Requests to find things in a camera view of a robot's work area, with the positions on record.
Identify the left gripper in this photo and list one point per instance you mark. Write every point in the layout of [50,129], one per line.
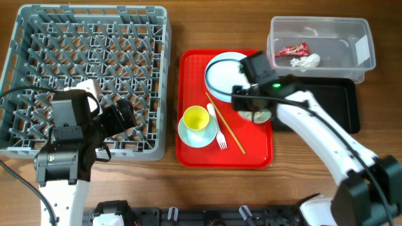
[112,113]

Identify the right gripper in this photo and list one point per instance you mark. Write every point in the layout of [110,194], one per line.
[237,105]

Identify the green bowl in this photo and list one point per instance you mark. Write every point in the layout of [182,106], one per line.
[248,116]

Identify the red snack wrapper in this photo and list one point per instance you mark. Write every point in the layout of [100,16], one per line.
[299,50]

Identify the white tissue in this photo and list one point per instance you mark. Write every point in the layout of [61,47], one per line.
[306,61]

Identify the yellow cup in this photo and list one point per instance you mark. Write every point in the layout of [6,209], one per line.
[196,117]

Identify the small light blue bowl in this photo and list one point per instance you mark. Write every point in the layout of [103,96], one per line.
[197,139]

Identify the rice food waste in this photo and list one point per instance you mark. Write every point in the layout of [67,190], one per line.
[261,117]

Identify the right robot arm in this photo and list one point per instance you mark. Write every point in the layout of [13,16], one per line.
[369,187]

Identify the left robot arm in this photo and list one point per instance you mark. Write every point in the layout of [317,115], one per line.
[63,167]

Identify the red plastic tray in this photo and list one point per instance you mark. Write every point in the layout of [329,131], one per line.
[256,139]

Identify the large light blue plate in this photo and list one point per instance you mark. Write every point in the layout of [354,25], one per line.
[224,73]

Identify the wooden chopstick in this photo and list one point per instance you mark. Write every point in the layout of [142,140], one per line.
[226,124]

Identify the white plastic fork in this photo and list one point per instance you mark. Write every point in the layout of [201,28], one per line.
[219,136]

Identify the black tray bin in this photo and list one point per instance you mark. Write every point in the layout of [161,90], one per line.
[338,97]

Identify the clear plastic bin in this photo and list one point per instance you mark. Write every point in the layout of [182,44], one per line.
[344,45]

